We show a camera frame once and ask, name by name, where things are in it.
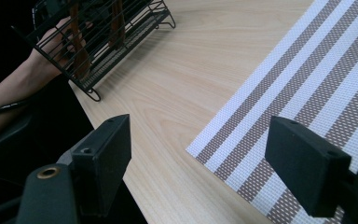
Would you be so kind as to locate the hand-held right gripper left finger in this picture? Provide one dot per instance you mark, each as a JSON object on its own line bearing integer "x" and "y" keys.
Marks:
{"x": 105, "y": 155}

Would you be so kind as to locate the brown wooden spoon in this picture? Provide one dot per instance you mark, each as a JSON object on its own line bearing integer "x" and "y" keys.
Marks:
{"x": 81, "y": 59}
{"x": 118, "y": 28}

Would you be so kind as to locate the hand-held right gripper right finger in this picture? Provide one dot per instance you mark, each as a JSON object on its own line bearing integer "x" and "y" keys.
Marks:
{"x": 307, "y": 168}

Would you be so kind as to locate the striped woven placemat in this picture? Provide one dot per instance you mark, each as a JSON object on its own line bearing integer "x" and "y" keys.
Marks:
{"x": 307, "y": 84}

